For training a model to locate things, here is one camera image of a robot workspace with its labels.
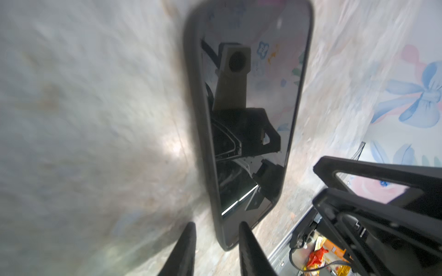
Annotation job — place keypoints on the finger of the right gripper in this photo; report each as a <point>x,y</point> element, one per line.
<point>382,240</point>
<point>424,183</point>

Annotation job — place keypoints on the black phone case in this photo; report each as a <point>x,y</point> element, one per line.
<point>200,138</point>

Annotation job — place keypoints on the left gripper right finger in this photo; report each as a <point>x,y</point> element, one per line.
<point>253,261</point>

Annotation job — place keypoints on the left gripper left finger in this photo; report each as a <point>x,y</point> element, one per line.
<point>181,260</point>

